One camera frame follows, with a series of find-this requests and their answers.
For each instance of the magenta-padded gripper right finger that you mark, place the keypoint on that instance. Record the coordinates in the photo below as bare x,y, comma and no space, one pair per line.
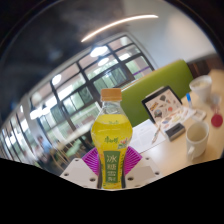
143,170

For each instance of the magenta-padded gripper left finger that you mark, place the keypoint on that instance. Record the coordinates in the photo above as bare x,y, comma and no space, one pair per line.
78,171

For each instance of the yellow drink bottle orange cap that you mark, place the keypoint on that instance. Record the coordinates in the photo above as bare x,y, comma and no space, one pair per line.
111,133

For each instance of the pen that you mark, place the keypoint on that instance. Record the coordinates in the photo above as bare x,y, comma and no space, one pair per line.
156,134

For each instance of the person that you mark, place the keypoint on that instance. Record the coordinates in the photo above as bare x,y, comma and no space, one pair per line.
43,146

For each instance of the small dark box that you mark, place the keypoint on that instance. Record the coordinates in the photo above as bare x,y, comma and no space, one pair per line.
175,131

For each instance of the white ceramic mug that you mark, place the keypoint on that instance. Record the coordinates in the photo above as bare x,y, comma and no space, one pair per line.
198,140

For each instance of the colourful printed sheet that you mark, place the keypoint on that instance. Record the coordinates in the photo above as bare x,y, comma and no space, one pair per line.
180,116

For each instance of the black-framed tablet with pictures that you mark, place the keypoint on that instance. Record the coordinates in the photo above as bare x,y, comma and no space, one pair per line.
162,105

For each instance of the large dark-framed window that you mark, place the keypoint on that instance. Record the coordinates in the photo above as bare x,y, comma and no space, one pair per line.
76,96

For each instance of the small white box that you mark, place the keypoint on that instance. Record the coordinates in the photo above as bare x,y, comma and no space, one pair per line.
199,115

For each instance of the green upholstered bench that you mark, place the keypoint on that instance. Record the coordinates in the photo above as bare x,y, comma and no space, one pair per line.
146,90

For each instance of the small blue-capped white bottle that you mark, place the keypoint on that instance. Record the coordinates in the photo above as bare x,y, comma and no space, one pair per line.
189,100

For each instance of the white bowl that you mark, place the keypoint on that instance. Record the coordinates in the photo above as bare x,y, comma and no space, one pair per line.
201,89

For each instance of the black pendant lamps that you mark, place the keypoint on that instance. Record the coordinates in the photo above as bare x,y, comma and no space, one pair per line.
99,51

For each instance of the long curved ceiling light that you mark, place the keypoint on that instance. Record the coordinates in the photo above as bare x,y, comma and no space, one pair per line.
116,24

